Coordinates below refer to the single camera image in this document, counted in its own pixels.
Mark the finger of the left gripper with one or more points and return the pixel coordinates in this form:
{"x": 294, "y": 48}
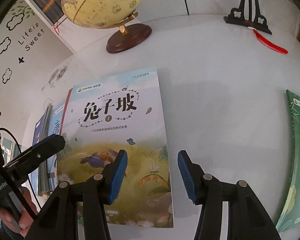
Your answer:
{"x": 31, "y": 158}

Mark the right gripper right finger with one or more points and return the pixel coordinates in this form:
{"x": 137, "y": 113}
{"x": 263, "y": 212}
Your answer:
{"x": 247, "y": 217}

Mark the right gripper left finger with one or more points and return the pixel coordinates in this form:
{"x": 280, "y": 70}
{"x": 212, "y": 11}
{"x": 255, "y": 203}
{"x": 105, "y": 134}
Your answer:
{"x": 58, "y": 217}

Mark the green insect book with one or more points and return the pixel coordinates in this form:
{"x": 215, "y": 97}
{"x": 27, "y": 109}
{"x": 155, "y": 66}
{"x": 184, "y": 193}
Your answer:
{"x": 290, "y": 215}

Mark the rabbit hill book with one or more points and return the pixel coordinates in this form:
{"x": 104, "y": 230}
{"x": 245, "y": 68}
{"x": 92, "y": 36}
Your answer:
{"x": 121, "y": 112}

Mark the left hand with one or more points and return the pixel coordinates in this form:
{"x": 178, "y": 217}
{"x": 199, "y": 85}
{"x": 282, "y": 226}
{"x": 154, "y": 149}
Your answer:
{"x": 25, "y": 221}

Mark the dark blue book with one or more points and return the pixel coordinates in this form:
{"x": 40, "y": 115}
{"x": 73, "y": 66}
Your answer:
{"x": 38, "y": 145}

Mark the light blue poetry book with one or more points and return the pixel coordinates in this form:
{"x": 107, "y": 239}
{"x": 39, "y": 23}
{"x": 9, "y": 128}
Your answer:
{"x": 55, "y": 125}

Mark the red poetry book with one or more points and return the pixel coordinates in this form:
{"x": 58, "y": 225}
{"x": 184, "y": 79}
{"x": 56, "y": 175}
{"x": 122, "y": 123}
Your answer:
{"x": 64, "y": 110}

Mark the yellow desk globe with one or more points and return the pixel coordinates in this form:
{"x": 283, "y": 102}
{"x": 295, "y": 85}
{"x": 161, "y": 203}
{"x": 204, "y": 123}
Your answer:
{"x": 107, "y": 14}

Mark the red tassel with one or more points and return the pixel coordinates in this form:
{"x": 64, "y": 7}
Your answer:
{"x": 267, "y": 43}

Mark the embroidered round fan on stand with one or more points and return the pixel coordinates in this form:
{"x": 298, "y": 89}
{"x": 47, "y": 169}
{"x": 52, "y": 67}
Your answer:
{"x": 248, "y": 14}

